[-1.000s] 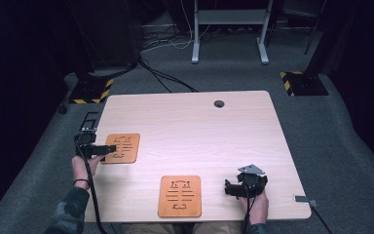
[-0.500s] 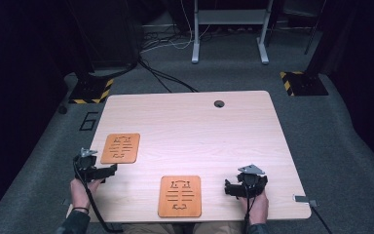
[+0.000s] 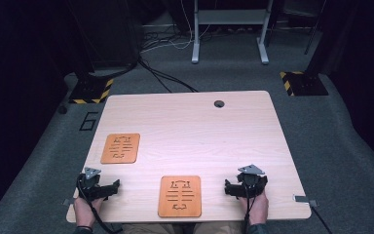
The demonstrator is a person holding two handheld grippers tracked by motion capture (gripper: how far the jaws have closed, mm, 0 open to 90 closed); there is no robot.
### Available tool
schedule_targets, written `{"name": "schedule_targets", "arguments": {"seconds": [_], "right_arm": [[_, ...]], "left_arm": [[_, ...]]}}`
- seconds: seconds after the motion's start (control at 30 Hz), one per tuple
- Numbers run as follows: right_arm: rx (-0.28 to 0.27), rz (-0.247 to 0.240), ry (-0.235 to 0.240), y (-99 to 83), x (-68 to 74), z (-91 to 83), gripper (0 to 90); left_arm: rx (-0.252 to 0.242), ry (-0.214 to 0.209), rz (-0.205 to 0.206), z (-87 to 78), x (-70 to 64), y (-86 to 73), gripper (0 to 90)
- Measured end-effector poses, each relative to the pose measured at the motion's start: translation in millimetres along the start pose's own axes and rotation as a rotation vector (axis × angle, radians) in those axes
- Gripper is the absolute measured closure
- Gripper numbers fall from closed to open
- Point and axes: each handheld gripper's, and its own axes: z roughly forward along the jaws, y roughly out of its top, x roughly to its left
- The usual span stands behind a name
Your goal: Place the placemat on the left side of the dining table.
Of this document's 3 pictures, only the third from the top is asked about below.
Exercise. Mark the black stand base striped tape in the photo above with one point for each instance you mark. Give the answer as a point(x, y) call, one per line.
point(305, 84)
point(91, 89)

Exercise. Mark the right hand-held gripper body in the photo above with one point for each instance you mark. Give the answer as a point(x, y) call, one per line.
point(251, 183)

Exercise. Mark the small black round object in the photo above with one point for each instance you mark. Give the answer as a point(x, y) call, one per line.
point(62, 109)

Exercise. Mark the grey metal table bracket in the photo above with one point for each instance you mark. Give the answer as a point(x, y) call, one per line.
point(302, 199)
point(68, 202)

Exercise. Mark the person's left hand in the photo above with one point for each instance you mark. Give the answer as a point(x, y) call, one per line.
point(86, 211)

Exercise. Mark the white metal desk frame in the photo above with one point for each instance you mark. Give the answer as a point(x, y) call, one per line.
point(230, 16)

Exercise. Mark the person's right hand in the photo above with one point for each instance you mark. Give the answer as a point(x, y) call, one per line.
point(258, 208)

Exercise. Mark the dark cabinet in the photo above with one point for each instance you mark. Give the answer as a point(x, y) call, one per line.
point(110, 32)

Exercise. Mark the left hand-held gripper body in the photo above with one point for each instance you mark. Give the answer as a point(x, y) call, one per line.
point(89, 187)

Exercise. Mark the black wristband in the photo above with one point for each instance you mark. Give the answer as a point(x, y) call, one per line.
point(83, 227)

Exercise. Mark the orange engraved wooden board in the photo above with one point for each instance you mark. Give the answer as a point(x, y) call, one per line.
point(179, 196)
point(120, 148)

